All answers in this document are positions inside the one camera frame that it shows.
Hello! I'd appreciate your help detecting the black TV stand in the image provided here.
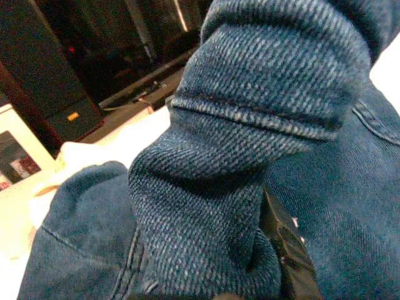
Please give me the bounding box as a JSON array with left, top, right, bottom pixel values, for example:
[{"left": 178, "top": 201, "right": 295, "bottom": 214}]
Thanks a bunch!
[{"left": 0, "top": 0, "right": 213, "bottom": 157}]

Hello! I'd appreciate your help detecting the white glass door cabinet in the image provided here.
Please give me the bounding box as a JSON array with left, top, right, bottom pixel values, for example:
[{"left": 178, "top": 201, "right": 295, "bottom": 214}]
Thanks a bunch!
[{"left": 0, "top": 102, "right": 58, "bottom": 196}]

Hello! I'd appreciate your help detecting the blue denim garment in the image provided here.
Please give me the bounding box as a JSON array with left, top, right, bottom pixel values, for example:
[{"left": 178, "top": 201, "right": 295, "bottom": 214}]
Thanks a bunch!
[{"left": 17, "top": 0, "right": 400, "bottom": 300}]

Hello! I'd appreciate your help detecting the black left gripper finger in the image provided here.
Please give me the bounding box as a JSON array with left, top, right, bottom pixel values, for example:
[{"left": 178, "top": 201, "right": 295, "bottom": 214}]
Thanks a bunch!
[{"left": 261, "top": 187, "right": 324, "bottom": 300}]

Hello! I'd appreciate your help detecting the black box gold label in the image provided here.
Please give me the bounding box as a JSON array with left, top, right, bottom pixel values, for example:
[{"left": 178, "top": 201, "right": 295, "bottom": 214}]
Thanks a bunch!
[{"left": 43, "top": 99, "right": 106, "bottom": 142}]

